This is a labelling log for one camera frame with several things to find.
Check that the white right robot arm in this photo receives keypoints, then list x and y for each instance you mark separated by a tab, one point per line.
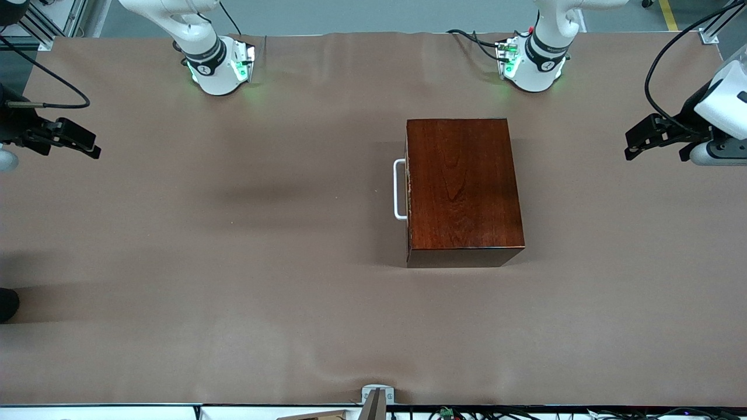
213	76

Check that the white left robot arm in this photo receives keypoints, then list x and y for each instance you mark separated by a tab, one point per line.
540	73

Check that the tan board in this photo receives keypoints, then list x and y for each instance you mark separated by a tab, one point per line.
318	416

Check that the aluminium frame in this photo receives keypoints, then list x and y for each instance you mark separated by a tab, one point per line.
58	17

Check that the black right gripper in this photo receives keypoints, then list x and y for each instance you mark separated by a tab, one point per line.
14	126

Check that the brown table mat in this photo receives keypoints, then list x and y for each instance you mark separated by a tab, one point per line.
292	321

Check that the aluminium profile with foot plate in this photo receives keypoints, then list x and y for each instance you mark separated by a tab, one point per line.
709	36

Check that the black shoe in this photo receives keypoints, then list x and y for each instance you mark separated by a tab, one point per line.
7	304

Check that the grey camera pole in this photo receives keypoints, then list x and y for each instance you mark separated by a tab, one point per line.
374	408

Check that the grey metal bracket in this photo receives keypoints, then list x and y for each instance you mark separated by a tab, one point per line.
390	396

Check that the dark brown wooden cabinet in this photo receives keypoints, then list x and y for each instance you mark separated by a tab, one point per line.
461	186

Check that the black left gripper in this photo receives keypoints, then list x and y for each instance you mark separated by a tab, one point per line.
691	119

